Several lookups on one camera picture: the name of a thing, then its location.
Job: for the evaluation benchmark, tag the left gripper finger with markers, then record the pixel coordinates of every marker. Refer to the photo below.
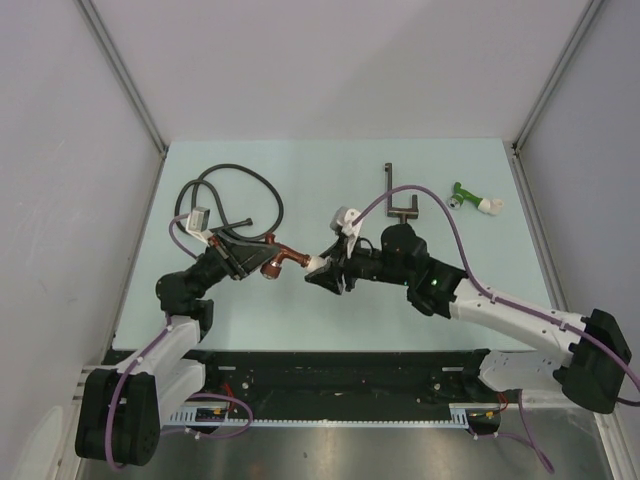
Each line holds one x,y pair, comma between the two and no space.
232,243
251,259

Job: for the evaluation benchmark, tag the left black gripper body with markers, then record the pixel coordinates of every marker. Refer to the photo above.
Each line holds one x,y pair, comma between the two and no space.
222,255

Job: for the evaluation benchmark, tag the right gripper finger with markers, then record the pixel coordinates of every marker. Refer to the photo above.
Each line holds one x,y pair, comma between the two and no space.
328,278
336,253

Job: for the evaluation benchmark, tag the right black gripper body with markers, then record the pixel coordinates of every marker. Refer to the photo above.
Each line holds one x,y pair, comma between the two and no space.
365,264

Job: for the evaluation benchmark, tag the white plastic elbow fitting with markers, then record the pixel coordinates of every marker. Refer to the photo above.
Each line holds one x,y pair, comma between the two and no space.
316,263

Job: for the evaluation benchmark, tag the dark red brass faucet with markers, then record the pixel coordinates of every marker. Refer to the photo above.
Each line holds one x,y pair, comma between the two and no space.
272,269

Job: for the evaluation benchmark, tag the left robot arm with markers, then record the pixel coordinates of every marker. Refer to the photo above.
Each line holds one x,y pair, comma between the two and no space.
124,406

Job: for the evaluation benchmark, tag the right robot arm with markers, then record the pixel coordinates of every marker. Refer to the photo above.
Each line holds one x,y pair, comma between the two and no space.
590,350

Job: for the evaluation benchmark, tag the green faucet with elbow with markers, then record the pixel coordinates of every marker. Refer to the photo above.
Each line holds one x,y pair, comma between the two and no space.
460,196

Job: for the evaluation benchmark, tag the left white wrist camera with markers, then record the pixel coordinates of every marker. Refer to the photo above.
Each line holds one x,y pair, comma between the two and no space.
197,224

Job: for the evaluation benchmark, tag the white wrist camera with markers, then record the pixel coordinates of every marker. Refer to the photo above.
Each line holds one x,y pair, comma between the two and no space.
197,224
343,222

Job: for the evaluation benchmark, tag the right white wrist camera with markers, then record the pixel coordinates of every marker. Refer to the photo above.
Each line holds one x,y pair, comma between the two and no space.
343,222

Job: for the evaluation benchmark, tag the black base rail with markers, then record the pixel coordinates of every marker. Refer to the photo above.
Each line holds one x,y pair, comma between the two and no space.
369,385

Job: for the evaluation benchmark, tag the white slotted cable duct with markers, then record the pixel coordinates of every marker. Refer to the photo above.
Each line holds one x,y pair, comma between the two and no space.
208,415

